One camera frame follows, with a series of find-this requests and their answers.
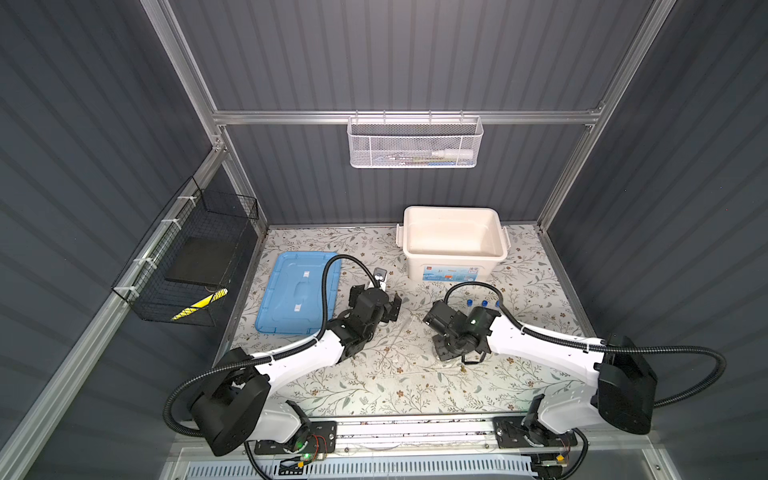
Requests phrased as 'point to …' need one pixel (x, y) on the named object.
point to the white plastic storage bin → (444, 243)
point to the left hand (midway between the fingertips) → (381, 291)
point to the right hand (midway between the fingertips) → (446, 349)
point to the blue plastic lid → (292, 301)
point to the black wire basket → (183, 271)
